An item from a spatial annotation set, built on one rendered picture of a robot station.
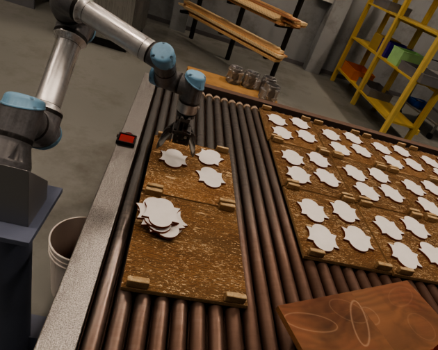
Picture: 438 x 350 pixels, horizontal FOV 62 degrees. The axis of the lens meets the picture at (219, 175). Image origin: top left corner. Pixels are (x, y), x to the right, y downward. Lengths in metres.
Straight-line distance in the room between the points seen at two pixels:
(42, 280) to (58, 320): 1.24
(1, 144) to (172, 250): 0.56
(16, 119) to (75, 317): 0.58
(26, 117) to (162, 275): 0.60
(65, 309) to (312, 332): 0.59
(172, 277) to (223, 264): 0.17
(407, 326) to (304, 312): 0.30
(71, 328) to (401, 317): 0.86
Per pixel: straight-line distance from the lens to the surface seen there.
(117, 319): 0.98
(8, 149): 1.17
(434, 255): 1.74
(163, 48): 1.19
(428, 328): 1.22
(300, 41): 8.01
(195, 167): 1.51
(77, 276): 1.05
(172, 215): 1.16
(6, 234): 1.22
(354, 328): 1.05
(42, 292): 2.16
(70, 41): 1.43
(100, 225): 1.18
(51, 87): 1.37
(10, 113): 1.20
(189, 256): 1.12
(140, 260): 1.08
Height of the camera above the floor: 1.74
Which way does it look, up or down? 32 degrees down
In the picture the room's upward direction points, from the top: 20 degrees clockwise
